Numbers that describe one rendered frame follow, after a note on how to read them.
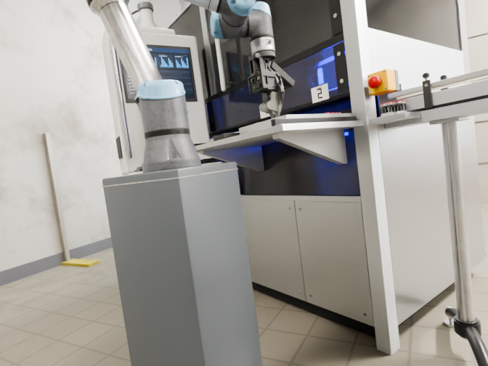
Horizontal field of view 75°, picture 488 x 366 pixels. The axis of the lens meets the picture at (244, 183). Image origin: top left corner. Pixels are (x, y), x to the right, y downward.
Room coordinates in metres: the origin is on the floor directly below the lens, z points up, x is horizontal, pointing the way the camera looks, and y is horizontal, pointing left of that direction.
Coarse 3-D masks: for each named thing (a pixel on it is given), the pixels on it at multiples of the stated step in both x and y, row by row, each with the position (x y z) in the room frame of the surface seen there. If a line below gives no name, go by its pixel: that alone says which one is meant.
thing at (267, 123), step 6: (300, 114) 1.04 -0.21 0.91; (306, 114) 1.06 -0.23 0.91; (312, 114) 1.07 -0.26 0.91; (318, 114) 1.09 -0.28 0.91; (324, 114) 1.11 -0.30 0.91; (330, 114) 1.13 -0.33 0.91; (336, 114) 1.15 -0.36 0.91; (342, 114) 1.17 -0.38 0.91; (348, 114) 1.19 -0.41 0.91; (270, 120) 1.07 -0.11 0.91; (246, 126) 1.18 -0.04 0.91; (252, 126) 1.15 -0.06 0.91; (258, 126) 1.12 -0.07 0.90; (264, 126) 1.09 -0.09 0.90; (270, 126) 1.07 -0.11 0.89; (240, 132) 1.21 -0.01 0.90; (246, 132) 1.18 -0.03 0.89
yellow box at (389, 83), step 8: (376, 72) 1.10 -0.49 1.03; (384, 72) 1.07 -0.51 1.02; (392, 72) 1.09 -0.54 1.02; (368, 80) 1.12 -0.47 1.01; (384, 80) 1.07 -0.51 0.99; (392, 80) 1.09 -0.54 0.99; (368, 88) 1.13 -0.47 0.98; (376, 88) 1.10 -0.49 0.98; (384, 88) 1.08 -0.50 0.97; (392, 88) 1.08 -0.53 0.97
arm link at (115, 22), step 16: (96, 0) 0.90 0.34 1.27; (112, 0) 0.91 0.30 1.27; (128, 0) 0.96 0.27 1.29; (112, 16) 0.91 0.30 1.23; (128, 16) 0.93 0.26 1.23; (112, 32) 0.92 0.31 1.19; (128, 32) 0.92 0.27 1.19; (128, 48) 0.92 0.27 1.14; (144, 48) 0.94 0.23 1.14; (128, 64) 0.93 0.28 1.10; (144, 64) 0.93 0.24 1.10; (144, 80) 0.93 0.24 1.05
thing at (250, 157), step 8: (200, 152) 1.45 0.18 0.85; (208, 152) 1.45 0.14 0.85; (216, 152) 1.47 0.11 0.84; (224, 152) 1.50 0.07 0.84; (232, 152) 1.52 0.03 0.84; (240, 152) 1.55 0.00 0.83; (248, 152) 1.58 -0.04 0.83; (256, 152) 1.61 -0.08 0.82; (224, 160) 1.52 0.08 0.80; (232, 160) 1.52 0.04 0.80; (240, 160) 1.55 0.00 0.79; (248, 160) 1.58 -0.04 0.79; (256, 160) 1.61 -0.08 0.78; (256, 168) 1.60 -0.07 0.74
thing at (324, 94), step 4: (324, 84) 1.28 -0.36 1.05; (316, 88) 1.31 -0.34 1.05; (324, 88) 1.28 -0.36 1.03; (312, 92) 1.33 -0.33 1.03; (316, 92) 1.32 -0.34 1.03; (324, 92) 1.28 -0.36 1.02; (328, 92) 1.27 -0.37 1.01; (312, 96) 1.33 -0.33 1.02; (316, 96) 1.32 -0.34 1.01; (320, 96) 1.30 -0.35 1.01; (324, 96) 1.28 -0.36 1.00; (328, 96) 1.27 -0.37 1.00; (312, 100) 1.33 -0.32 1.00; (316, 100) 1.32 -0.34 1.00; (320, 100) 1.30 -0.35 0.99
